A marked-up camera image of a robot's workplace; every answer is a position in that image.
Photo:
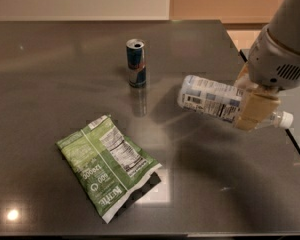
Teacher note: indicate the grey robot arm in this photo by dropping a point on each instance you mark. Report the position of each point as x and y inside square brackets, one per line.
[285, 27]

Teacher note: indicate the green snack bag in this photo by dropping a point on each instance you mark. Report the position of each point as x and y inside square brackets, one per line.
[108, 164]

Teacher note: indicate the blue labelled plastic bottle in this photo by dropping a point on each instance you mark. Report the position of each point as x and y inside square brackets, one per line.
[222, 101]

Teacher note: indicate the blue silver energy drink can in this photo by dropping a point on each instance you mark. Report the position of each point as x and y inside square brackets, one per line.
[135, 49]

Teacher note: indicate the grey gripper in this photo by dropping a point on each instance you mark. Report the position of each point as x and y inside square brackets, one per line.
[274, 63]

